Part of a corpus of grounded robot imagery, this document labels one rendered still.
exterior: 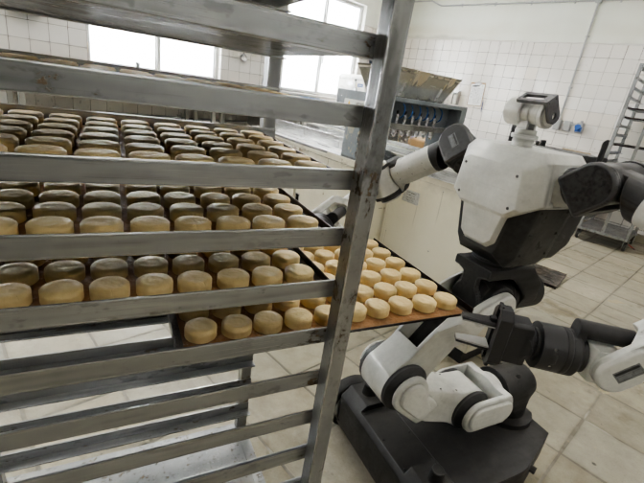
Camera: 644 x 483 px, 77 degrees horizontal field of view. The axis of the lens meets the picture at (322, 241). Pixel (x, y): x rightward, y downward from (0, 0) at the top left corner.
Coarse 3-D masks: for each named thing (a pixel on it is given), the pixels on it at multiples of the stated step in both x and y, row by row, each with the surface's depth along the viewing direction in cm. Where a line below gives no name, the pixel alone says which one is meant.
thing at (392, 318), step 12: (324, 264) 99; (372, 288) 90; (384, 300) 86; (312, 312) 77; (420, 312) 84; (432, 312) 84; (444, 312) 85; (456, 312) 86; (180, 324) 68; (252, 324) 71; (312, 324) 74; (360, 324) 76; (372, 324) 77; (384, 324) 77; (216, 336) 66; (252, 336) 67
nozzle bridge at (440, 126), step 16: (352, 96) 210; (400, 112) 218; (416, 112) 226; (432, 112) 233; (448, 112) 242; (464, 112) 237; (352, 128) 213; (400, 128) 216; (416, 128) 223; (432, 128) 231; (352, 144) 214
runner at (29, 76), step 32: (0, 64) 38; (32, 64) 39; (64, 96) 41; (96, 96) 42; (128, 96) 44; (160, 96) 45; (192, 96) 46; (224, 96) 48; (256, 96) 50; (288, 96) 51
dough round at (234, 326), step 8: (224, 320) 67; (232, 320) 67; (240, 320) 68; (248, 320) 68; (224, 328) 66; (232, 328) 65; (240, 328) 66; (248, 328) 66; (232, 336) 66; (240, 336) 66
